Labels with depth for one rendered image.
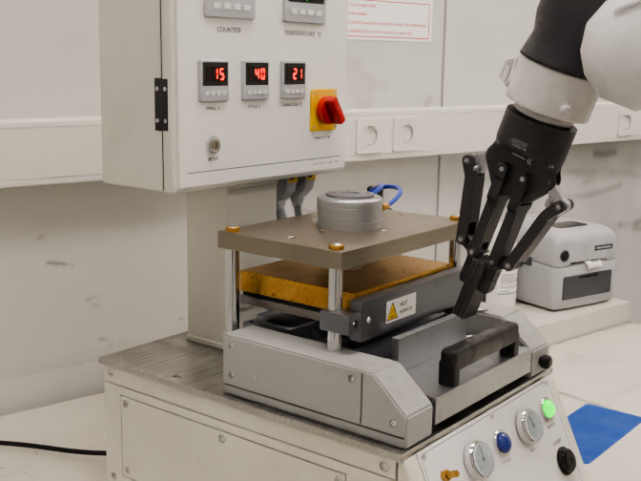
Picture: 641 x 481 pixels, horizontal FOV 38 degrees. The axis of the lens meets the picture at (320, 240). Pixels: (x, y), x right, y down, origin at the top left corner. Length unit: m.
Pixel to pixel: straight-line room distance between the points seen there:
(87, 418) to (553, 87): 0.91
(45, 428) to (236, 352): 0.51
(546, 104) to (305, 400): 0.39
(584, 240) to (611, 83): 1.21
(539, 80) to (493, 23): 1.24
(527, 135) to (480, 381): 0.28
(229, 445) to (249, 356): 0.11
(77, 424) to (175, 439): 0.37
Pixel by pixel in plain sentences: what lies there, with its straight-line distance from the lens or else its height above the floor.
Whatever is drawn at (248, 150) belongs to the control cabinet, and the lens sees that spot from 1.16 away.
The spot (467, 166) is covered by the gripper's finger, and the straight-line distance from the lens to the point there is 1.01.
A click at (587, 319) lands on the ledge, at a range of 2.02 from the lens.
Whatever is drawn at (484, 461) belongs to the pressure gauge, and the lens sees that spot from 1.01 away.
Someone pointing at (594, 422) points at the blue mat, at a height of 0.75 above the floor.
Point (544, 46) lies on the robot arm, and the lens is 0.93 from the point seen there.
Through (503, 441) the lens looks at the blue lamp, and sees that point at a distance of 1.06.
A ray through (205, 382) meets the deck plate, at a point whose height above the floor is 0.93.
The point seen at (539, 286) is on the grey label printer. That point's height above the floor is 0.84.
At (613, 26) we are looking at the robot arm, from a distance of 0.82.
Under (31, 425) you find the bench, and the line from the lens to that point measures 1.51.
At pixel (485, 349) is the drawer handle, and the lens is 1.04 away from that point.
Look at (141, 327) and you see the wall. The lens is 1.65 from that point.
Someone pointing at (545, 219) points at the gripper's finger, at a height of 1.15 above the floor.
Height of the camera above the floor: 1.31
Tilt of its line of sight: 11 degrees down
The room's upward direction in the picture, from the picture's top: 1 degrees clockwise
